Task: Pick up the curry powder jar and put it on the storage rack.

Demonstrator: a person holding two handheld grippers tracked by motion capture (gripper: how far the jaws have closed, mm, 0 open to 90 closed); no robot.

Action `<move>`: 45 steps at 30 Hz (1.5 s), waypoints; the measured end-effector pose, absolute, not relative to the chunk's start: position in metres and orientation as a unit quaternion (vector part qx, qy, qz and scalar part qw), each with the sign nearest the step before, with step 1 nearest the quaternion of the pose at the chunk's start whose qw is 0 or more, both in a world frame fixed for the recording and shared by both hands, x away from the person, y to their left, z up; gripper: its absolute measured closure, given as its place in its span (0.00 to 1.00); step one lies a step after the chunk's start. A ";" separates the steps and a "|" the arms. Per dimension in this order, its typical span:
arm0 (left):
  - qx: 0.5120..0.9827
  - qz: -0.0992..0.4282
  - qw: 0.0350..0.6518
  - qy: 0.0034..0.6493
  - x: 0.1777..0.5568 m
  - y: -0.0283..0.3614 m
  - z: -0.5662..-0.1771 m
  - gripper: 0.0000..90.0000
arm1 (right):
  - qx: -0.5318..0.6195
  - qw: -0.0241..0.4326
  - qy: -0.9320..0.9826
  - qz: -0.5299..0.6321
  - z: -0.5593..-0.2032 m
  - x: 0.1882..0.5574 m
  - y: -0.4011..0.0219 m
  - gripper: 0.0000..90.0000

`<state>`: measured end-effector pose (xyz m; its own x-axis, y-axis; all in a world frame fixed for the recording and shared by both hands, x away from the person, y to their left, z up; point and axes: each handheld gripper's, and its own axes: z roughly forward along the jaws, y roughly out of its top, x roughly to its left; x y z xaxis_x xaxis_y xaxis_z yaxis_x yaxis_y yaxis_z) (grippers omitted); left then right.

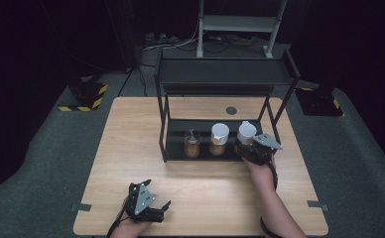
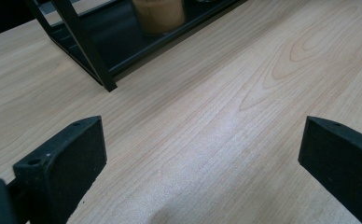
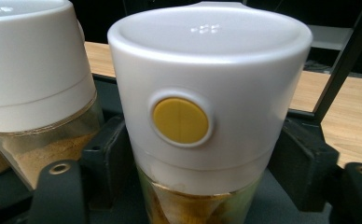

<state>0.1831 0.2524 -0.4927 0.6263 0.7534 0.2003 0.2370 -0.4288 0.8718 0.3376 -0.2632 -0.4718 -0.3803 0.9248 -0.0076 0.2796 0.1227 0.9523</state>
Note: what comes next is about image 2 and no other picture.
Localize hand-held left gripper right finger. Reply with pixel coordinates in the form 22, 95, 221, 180
298, 116, 362, 224

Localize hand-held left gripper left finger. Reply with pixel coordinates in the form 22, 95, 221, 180
11, 115, 108, 224

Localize clear jar of brown powder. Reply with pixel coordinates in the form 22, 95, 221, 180
132, 0, 187, 36

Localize black metal shelf rack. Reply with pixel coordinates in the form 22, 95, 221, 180
24, 0, 249, 93

